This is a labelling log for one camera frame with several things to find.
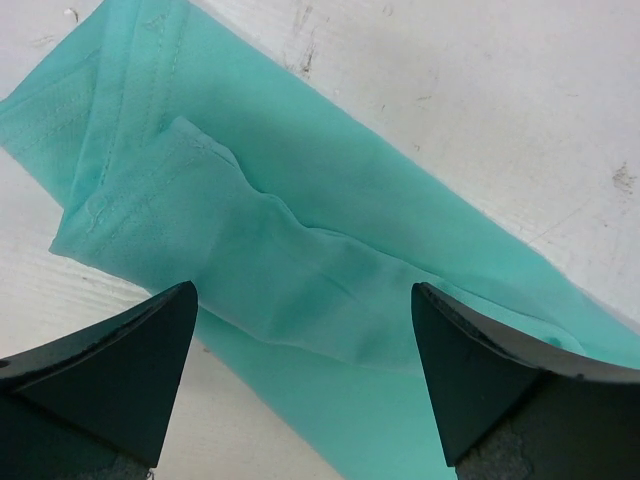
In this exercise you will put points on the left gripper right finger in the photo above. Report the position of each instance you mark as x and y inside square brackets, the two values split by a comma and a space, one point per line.
[509, 406]

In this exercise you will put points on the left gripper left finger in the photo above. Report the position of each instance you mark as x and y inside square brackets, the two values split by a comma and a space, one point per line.
[96, 404]

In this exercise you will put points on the mint green t-shirt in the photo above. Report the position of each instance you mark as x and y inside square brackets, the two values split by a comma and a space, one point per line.
[178, 151]

